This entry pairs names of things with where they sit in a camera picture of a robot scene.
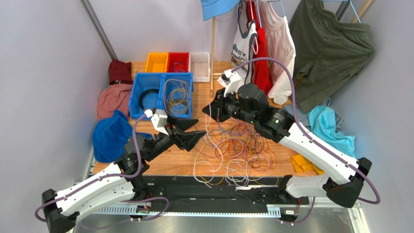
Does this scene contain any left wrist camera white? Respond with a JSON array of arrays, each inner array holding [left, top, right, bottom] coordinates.
[[144, 109, 169, 135]]

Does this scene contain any grey cloth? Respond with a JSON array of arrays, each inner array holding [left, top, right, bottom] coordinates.
[[283, 98, 344, 132]]

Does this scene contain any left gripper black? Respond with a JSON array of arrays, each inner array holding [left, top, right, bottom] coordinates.
[[144, 112, 207, 162]]

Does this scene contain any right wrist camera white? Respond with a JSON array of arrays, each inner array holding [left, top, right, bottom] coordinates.
[[218, 69, 242, 97]]

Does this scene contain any blue cloth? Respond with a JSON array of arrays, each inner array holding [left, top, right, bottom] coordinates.
[[92, 110, 153, 163]]

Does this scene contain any red garment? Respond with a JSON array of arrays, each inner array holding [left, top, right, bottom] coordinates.
[[247, 0, 273, 95]]

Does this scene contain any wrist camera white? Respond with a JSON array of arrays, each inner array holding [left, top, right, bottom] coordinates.
[[218, 69, 242, 97], [144, 109, 169, 135]]

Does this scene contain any wooden rack pole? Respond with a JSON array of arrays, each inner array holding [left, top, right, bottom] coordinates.
[[209, 17, 216, 97]]

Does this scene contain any grey coiled cable right bin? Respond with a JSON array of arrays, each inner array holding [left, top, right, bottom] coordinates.
[[166, 97, 191, 115]]

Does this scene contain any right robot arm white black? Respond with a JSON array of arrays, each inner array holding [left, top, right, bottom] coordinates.
[[202, 83, 372, 208]]

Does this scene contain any yellow small bin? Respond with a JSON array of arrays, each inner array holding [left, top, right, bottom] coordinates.
[[144, 52, 169, 73]]

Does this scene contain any black coiled cable left bin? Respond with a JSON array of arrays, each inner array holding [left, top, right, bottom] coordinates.
[[139, 88, 161, 113]]

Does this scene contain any olive green shirt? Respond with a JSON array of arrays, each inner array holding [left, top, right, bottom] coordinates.
[[289, 0, 375, 113]]

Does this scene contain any dark red cloth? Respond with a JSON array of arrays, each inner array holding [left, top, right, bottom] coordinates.
[[108, 59, 133, 85]]

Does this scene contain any metal corner post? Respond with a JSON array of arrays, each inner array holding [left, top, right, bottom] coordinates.
[[79, 0, 118, 60]]

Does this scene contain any yellow cable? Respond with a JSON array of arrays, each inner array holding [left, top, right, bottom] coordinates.
[[163, 79, 191, 115]]

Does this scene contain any tangled coloured cable pile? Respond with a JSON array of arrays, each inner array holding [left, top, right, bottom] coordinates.
[[194, 119, 279, 188]]

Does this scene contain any pink cloth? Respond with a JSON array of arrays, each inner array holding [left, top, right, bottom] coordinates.
[[96, 83, 132, 121]]

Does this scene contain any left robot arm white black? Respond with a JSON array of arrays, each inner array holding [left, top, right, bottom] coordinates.
[[34, 113, 206, 233]]

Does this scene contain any blue double bin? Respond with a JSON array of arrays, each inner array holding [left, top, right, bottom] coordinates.
[[128, 72, 194, 119]]

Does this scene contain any red small bin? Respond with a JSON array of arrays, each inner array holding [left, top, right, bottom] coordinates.
[[167, 52, 190, 73]]

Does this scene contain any blue bucket hat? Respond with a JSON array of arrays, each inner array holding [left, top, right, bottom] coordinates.
[[200, 0, 239, 21]]

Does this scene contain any yellow cloth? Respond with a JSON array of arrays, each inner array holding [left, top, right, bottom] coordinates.
[[291, 154, 325, 175]]

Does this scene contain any cyan cloth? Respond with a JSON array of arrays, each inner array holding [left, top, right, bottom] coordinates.
[[308, 105, 357, 158]]

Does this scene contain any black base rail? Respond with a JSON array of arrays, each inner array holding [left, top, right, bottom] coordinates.
[[129, 176, 310, 215]]

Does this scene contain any white small bin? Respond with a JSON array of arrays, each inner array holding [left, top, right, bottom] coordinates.
[[189, 52, 211, 83]]

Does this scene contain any pink tank top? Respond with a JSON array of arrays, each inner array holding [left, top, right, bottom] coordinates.
[[259, 0, 296, 105]]

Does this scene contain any white printed shirt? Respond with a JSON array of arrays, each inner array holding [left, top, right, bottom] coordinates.
[[230, 0, 257, 87]]

